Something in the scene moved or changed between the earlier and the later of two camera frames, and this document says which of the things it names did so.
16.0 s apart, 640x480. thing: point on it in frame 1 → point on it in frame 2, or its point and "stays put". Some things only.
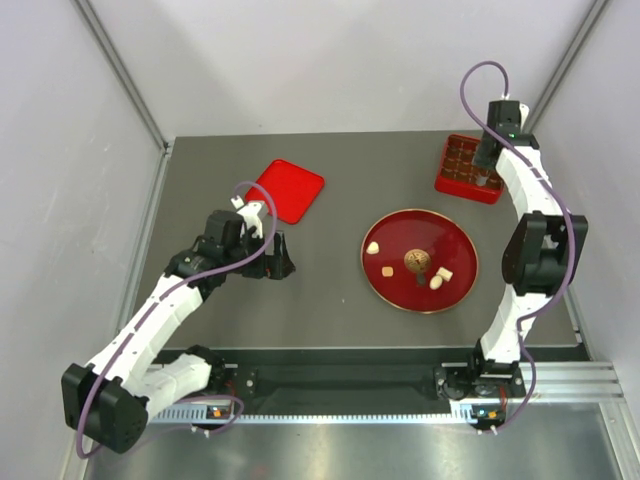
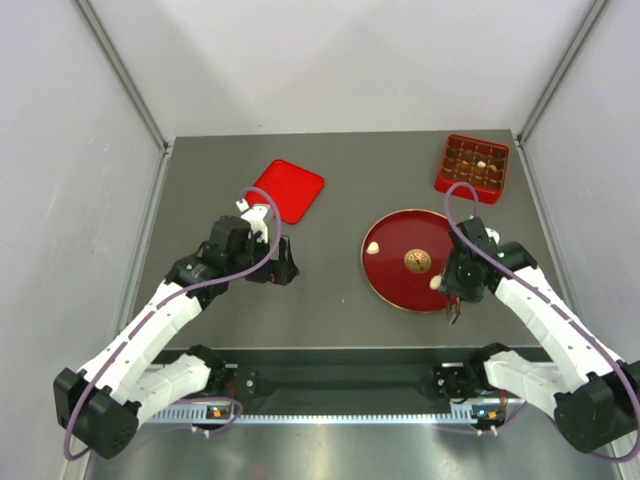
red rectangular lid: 291,188 stays put
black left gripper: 277,266 stays put
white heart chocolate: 372,248 stays put
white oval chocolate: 435,283 stays put
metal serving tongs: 482,180 → 454,309
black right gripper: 479,159 → 451,285
